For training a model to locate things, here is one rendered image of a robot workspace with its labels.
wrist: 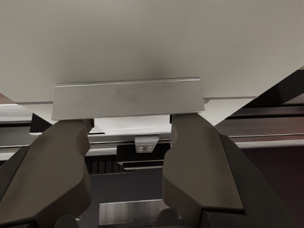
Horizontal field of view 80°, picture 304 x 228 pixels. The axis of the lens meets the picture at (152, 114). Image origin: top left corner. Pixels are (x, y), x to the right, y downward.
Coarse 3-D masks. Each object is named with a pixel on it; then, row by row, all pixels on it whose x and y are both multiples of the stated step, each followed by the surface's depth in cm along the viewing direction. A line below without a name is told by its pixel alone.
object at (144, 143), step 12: (132, 144) 41; (144, 144) 30; (156, 144) 41; (168, 144) 41; (120, 156) 39; (132, 156) 40; (144, 156) 40; (156, 156) 40; (132, 168) 42; (144, 168) 46
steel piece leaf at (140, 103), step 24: (72, 96) 10; (96, 96) 10; (120, 96) 10; (144, 96) 10; (168, 96) 10; (192, 96) 10; (96, 120) 17; (120, 120) 18; (144, 120) 18; (168, 120) 18
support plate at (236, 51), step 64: (0, 0) 6; (64, 0) 6; (128, 0) 6; (192, 0) 6; (256, 0) 6; (0, 64) 9; (64, 64) 9; (128, 64) 9; (192, 64) 10; (256, 64) 10
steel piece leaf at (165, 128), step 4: (124, 128) 21; (128, 128) 21; (132, 128) 21; (136, 128) 21; (140, 128) 21; (144, 128) 21; (148, 128) 21; (152, 128) 21; (156, 128) 21; (160, 128) 21; (164, 128) 22; (168, 128) 22; (104, 132) 22; (108, 132) 22; (112, 132) 22; (116, 132) 22; (120, 132) 22; (124, 132) 22; (128, 132) 22; (132, 132) 22; (136, 132) 22; (140, 132) 23; (144, 132) 23; (148, 132) 23; (152, 132) 23
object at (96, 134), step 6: (36, 120) 22; (42, 120) 22; (30, 126) 21; (36, 126) 21; (42, 126) 21; (48, 126) 21; (30, 132) 21; (36, 132) 21; (42, 132) 21; (156, 132) 24; (162, 132) 24; (168, 132) 24
